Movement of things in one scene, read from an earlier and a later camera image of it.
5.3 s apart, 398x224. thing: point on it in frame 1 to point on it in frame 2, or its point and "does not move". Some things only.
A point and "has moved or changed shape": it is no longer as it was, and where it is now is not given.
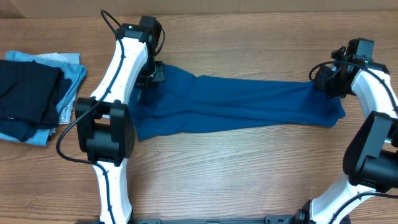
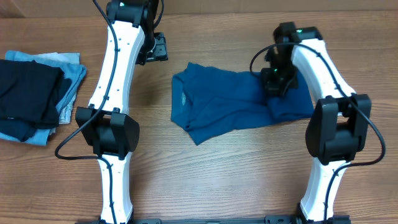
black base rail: [270, 219] does not move
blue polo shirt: [180, 101] has moved or changed shape
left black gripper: [160, 77] to [161, 54]
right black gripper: [325, 82] to [278, 86]
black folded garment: [30, 92] does not move
